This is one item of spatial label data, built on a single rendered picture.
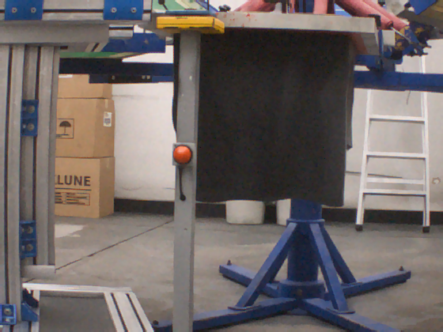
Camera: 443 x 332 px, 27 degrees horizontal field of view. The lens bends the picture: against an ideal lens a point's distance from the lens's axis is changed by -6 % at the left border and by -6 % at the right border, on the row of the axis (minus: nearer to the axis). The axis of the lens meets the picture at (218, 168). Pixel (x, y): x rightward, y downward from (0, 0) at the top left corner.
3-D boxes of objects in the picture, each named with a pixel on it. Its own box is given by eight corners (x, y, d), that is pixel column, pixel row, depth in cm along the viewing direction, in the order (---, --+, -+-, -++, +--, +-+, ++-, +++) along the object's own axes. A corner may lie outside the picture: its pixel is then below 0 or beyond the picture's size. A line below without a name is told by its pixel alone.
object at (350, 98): (346, 205, 240) (350, 35, 238) (332, 205, 241) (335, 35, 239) (354, 192, 286) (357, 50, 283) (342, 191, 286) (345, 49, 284)
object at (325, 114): (346, 209, 238) (349, 35, 236) (165, 201, 246) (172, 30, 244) (346, 208, 241) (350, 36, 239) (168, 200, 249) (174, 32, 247)
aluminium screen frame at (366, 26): (374, 32, 226) (374, 17, 226) (137, 27, 237) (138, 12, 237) (380, 55, 304) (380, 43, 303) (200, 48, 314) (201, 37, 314)
